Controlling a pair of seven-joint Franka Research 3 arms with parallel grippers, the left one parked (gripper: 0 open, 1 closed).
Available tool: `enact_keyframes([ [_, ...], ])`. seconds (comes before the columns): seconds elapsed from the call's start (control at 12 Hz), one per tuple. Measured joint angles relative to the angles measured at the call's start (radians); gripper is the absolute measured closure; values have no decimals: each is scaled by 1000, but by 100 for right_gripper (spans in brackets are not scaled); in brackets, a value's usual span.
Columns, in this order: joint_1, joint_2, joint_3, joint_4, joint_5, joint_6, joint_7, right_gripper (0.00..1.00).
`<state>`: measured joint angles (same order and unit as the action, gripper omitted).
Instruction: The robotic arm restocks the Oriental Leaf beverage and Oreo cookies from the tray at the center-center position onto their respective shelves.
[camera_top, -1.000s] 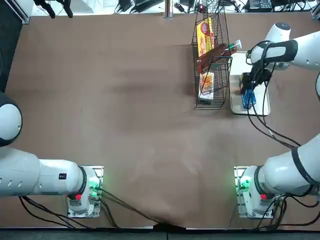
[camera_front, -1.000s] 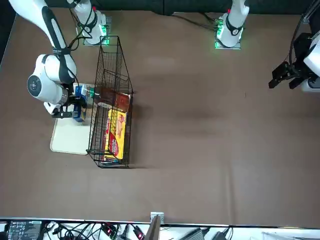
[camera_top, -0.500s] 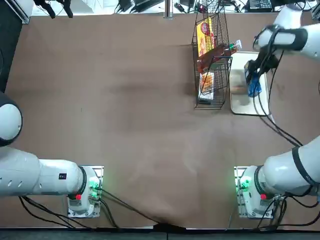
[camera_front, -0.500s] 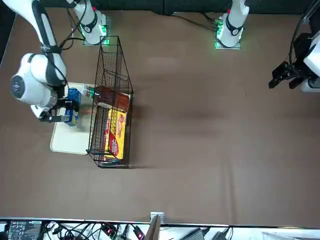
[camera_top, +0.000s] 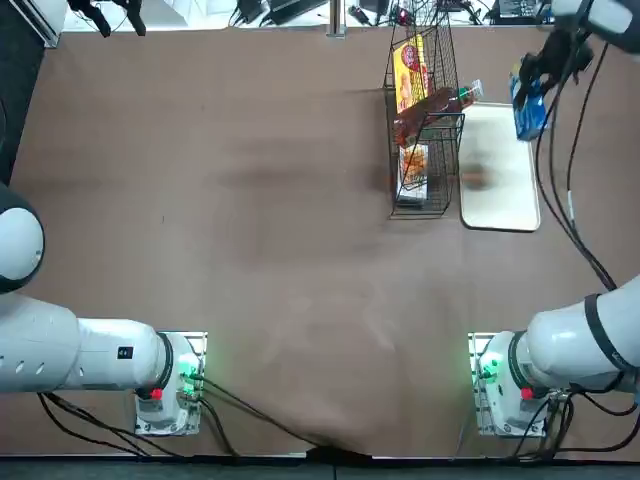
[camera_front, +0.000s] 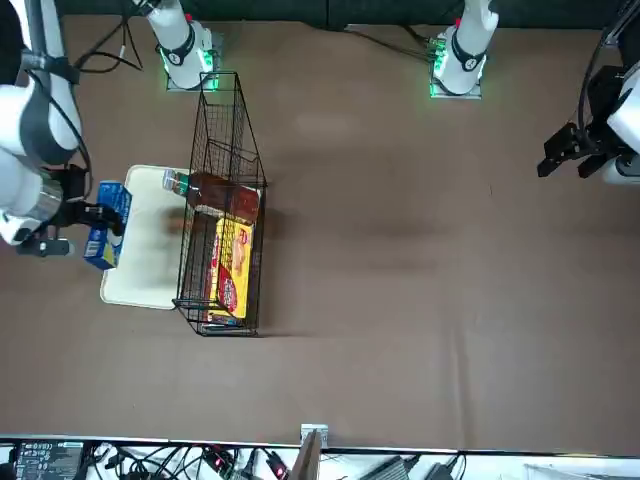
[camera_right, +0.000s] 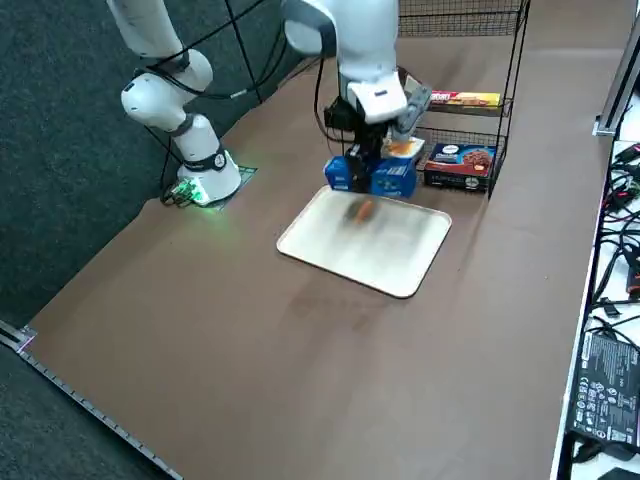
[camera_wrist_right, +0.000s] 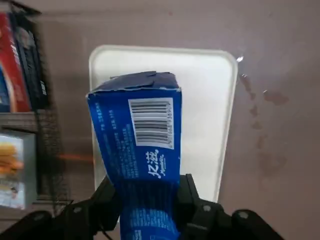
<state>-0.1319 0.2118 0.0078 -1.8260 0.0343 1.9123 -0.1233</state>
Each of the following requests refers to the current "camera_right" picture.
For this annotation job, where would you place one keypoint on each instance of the aluminium camera post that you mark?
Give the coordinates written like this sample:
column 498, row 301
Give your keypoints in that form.
column 617, row 75

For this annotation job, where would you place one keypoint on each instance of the dark blue chocolate cookie box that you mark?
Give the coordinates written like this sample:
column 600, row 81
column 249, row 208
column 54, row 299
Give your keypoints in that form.
column 460, row 165

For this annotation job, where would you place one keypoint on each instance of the yellow Nabati wafer box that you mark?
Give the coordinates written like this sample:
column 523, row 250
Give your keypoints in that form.
column 470, row 98

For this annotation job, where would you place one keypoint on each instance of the cream plastic tray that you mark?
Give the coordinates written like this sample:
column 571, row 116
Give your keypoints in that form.
column 400, row 255

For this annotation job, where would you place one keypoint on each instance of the aluminium table edge rail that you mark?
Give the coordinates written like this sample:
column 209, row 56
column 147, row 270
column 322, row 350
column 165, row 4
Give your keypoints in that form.
column 100, row 419

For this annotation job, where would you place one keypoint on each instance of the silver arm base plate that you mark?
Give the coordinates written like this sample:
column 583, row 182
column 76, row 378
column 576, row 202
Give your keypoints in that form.
column 247, row 172

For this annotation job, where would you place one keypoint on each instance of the blue Oreo cookie box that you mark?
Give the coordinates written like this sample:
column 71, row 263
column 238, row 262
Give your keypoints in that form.
column 392, row 177

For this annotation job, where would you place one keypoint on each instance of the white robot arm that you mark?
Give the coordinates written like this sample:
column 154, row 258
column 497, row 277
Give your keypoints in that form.
column 365, row 50

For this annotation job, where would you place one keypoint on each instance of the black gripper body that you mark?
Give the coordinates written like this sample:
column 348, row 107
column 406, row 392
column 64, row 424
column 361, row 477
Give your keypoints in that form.
column 372, row 136

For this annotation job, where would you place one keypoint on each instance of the white Franzzi biscuit box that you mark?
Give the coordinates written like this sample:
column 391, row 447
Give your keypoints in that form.
column 402, row 149

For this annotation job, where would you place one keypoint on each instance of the large black power adapter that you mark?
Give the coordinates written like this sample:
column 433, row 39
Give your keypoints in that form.
column 607, row 385

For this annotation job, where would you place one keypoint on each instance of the power strip with red switch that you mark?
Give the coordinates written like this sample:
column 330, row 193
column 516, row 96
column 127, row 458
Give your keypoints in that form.
column 631, row 151
column 634, row 277

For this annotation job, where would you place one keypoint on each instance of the small black interface box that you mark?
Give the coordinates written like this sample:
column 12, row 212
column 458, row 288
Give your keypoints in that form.
column 340, row 114

